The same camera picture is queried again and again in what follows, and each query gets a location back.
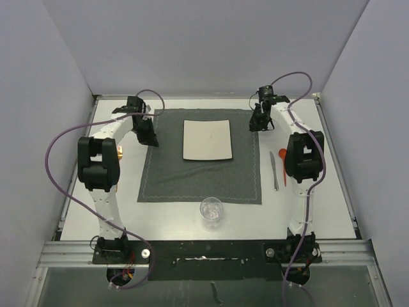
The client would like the grey cloth placemat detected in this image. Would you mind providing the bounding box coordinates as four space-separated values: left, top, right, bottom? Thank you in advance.
137 109 262 205

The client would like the white square plate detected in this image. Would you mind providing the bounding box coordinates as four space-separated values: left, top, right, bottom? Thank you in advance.
183 120 233 161

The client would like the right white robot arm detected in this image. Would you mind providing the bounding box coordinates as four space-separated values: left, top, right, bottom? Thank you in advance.
249 85 327 262

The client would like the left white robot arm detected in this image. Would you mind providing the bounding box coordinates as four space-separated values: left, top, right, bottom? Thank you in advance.
77 96 159 263

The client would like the orange plastic spoon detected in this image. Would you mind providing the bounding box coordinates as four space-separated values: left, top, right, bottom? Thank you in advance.
279 148 287 186

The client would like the silver table knife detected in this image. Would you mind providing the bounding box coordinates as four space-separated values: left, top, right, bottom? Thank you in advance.
269 151 279 191

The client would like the clear plastic cup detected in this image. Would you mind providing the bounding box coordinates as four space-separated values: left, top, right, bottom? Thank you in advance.
199 197 224 229

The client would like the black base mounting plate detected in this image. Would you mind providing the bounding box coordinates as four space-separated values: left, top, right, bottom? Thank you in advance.
92 237 322 286

